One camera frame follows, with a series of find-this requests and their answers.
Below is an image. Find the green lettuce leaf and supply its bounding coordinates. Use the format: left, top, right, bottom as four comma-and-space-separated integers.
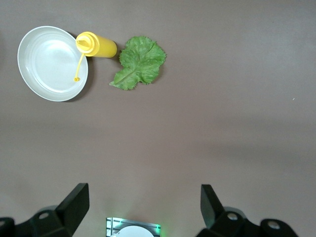
109, 36, 167, 91

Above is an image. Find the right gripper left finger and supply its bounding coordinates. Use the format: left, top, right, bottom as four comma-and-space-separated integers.
0, 183, 89, 237

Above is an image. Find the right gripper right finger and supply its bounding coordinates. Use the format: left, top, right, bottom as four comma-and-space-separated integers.
196, 184, 299, 237

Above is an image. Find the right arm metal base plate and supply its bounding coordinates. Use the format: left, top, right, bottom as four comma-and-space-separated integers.
106, 217, 162, 237

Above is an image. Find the beige round plate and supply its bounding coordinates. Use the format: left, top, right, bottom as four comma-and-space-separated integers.
17, 26, 89, 102

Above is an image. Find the yellow squeeze sauce bottle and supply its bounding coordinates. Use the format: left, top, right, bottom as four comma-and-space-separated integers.
73, 31, 118, 82

